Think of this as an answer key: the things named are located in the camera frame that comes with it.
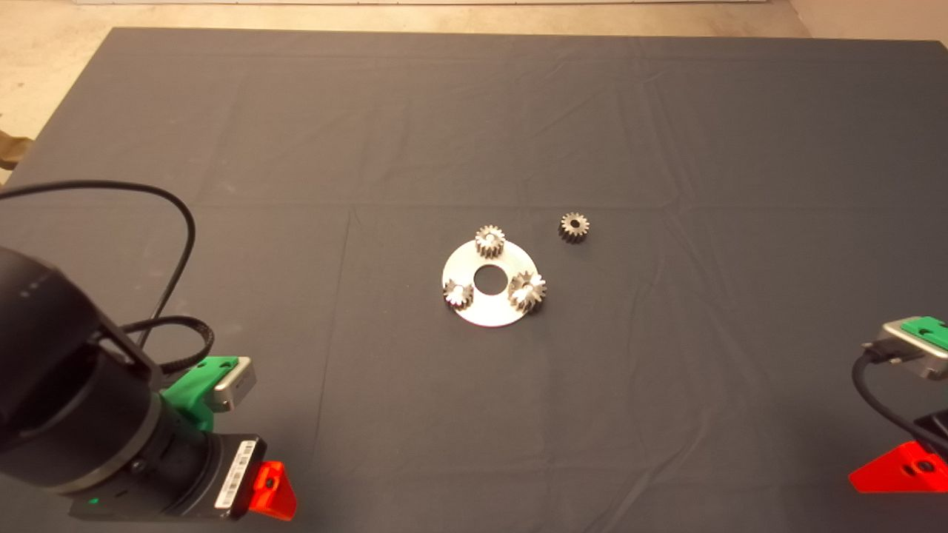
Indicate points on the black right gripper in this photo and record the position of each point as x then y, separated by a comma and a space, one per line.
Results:
937, 428

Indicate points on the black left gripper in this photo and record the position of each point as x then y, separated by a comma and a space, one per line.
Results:
185, 474

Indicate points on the large steel gear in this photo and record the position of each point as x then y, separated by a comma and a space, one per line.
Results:
527, 291

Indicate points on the small dark steel gear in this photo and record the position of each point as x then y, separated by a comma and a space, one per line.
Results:
567, 232

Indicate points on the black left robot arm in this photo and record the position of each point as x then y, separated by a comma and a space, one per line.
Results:
44, 355

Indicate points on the round metal plate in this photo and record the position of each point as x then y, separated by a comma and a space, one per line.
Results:
463, 263

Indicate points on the dark grey table cloth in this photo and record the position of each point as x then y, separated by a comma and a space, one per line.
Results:
370, 148

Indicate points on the silver left camera box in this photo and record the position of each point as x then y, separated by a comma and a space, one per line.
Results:
235, 385

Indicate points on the silver camera box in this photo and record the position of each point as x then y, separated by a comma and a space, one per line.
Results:
235, 385
933, 363

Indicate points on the silver right camera box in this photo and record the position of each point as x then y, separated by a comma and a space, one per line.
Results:
933, 363

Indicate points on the green left camera mount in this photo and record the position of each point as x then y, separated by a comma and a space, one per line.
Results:
185, 392

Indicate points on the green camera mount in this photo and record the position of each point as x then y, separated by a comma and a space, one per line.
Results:
929, 332
185, 392

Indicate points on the green right camera mount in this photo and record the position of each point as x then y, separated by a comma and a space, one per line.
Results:
929, 332

